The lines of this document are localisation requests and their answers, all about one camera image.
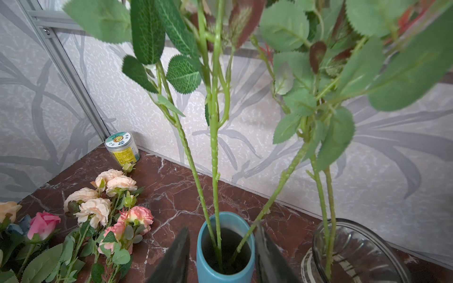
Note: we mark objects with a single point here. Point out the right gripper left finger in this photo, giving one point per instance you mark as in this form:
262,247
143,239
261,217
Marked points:
173,268

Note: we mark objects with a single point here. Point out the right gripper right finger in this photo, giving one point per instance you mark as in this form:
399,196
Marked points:
271,267

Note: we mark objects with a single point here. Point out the cream rose cluster stem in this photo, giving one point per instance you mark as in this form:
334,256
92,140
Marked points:
218,41

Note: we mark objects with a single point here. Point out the single pink rose stem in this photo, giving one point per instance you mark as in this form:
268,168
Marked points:
312,41

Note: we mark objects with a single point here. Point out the pink peach rose stem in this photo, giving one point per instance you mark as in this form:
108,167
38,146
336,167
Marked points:
165,55

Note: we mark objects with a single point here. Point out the cream peach rose stem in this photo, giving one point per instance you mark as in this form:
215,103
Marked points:
408,51

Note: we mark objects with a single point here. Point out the teal ceramic vase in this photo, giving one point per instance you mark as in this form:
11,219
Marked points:
233,229

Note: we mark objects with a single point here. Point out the clear glass vase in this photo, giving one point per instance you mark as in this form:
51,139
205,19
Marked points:
359,256

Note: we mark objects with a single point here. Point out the small pink rose stem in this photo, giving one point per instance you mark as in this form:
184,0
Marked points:
115,245

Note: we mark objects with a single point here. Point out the pale peach rose cluster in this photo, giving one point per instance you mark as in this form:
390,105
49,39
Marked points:
96,208

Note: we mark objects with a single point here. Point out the magenta rose bud stem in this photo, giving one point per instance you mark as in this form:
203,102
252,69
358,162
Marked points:
38,265

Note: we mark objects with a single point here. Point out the small tape roll jar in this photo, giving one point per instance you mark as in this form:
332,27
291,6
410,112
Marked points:
123,148

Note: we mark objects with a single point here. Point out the peach rose on hydrangea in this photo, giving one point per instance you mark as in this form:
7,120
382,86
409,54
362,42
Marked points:
9,208

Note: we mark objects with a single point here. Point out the aluminium back crossbar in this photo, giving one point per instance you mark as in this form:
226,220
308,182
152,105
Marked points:
60,20

